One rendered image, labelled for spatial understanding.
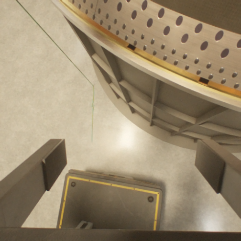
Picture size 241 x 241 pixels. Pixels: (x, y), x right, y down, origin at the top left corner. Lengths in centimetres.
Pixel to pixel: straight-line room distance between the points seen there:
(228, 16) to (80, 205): 127
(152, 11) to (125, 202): 111
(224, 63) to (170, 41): 11
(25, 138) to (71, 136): 48
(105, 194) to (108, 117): 68
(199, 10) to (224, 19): 4
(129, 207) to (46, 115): 116
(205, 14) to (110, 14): 19
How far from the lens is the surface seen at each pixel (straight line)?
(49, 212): 186
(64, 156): 16
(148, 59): 38
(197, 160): 17
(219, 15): 36
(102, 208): 130
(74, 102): 172
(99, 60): 87
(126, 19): 41
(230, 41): 37
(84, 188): 131
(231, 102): 40
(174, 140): 151
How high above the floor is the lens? 151
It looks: 77 degrees down
